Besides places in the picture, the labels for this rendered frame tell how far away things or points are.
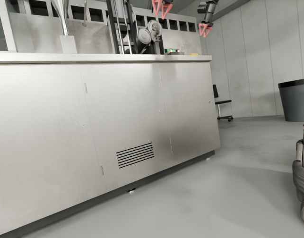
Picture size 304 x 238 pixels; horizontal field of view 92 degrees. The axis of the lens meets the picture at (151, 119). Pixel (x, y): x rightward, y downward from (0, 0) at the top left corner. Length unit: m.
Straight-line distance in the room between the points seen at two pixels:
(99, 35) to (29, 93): 0.99
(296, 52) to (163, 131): 3.12
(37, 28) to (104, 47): 0.53
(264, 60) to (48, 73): 3.58
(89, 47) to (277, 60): 3.27
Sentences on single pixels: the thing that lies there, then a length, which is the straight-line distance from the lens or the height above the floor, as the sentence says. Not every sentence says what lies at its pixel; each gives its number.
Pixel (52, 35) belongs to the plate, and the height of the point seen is 1.29.
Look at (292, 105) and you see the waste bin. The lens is 2.95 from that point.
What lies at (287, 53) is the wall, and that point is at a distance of 3.76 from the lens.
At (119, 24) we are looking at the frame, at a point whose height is 1.19.
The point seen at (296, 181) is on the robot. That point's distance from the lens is 0.81.
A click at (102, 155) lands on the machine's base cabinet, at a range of 0.92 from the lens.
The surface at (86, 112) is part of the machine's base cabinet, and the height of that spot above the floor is 0.59.
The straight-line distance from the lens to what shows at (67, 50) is 1.32.
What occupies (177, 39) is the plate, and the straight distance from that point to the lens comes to 2.10.
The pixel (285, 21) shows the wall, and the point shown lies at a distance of 3.88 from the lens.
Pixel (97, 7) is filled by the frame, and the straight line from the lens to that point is 1.85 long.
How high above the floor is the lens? 0.55
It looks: 4 degrees down
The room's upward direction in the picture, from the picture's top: 10 degrees counter-clockwise
